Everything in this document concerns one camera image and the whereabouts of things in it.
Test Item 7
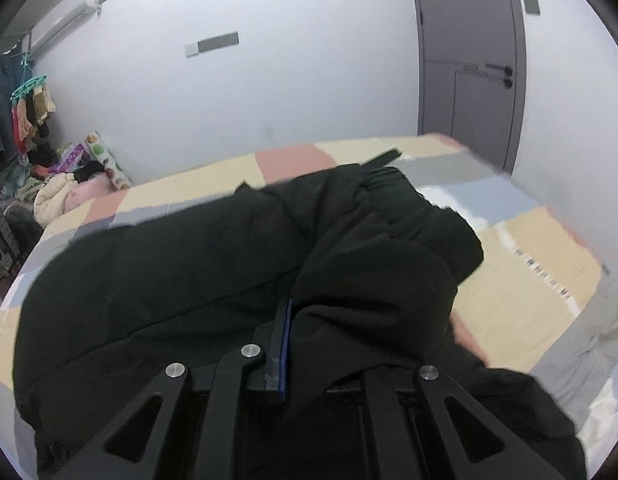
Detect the black door handle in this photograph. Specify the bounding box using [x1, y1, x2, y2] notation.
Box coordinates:
[486, 64, 514, 90]

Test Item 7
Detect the cream plush blanket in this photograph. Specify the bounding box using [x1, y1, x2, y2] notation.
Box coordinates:
[33, 172, 116, 227]

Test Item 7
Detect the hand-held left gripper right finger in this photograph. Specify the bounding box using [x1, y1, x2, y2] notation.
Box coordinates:
[359, 363, 564, 480]

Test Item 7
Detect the green clothes hanger rack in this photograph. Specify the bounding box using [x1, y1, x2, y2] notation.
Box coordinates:
[10, 53, 48, 102]

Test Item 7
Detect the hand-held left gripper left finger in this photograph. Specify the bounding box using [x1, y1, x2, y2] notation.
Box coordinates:
[53, 296, 294, 480]

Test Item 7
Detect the grey wall switch panel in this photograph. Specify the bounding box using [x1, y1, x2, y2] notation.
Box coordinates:
[185, 32, 240, 59]

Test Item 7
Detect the patchwork bed sheet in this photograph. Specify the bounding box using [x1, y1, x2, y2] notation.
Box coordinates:
[0, 133, 618, 480]

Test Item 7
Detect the white air conditioner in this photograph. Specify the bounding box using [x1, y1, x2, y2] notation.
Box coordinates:
[0, 0, 110, 56]

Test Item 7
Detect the grey door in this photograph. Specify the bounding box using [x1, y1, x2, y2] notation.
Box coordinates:
[408, 0, 528, 173]

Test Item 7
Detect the black jacket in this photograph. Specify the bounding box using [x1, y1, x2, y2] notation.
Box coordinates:
[13, 149, 588, 480]

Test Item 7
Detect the pile of clothes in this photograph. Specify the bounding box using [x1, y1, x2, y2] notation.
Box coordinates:
[0, 53, 58, 281]

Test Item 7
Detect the patterned pillow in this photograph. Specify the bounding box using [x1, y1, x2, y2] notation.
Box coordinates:
[84, 131, 132, 191]

